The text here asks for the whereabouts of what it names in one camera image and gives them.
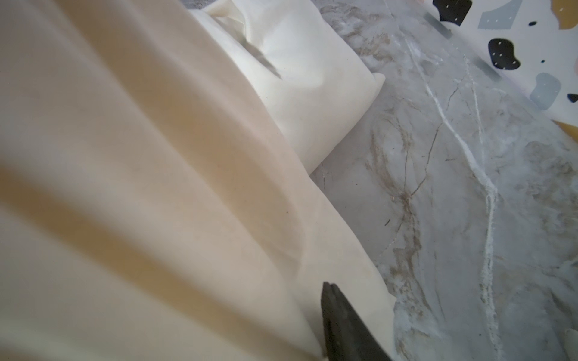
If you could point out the cream cloth bag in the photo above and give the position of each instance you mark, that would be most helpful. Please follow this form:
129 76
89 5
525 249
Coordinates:
314 86

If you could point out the cream soil bag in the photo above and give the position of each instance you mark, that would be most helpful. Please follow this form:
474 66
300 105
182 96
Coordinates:
151 209

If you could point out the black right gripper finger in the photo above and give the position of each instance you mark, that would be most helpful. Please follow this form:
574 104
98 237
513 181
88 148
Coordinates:
346 336

